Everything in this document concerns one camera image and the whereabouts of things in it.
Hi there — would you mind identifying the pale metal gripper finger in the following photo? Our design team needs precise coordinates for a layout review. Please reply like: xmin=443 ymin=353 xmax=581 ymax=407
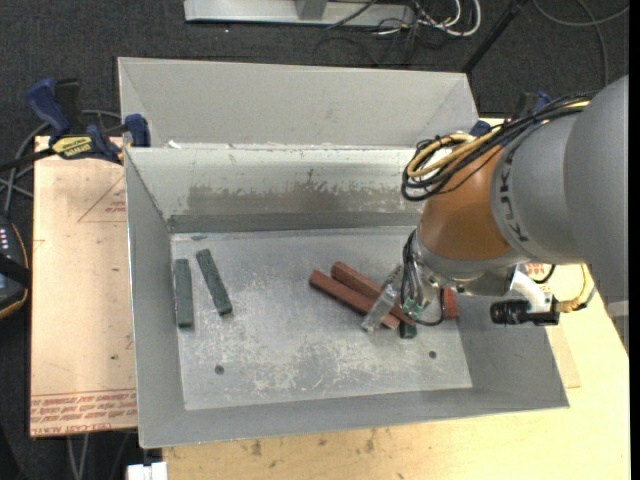
xmin=360 ymin=285 xmax=394 ymax=328
xmin=369 ymin=291 xmax=400 ymax=332

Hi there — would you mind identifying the red-brown flat block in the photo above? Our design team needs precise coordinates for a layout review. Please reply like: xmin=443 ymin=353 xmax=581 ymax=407
xmin=308 ymin=268 xmax=402 ymax=331
xmin=441 ymin=287 xmax=460 ymax=322
xmin=330 ymin=261 xmax=416 ymax=326

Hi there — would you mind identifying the grey metal bin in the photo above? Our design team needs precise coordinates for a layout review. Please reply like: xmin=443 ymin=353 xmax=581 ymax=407
xmin=117 ymin=56 xmax=571 ymax=449

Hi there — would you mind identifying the brown cardboard board red print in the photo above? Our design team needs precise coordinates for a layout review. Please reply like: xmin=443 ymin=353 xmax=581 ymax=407
xmin=29 ymin=135 xmax=139 ymax=439

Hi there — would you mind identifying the black cylinder on white bracket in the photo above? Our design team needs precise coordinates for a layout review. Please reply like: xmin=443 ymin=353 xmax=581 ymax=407
xmin=489 ymin=268 xmax=561 ymax=327

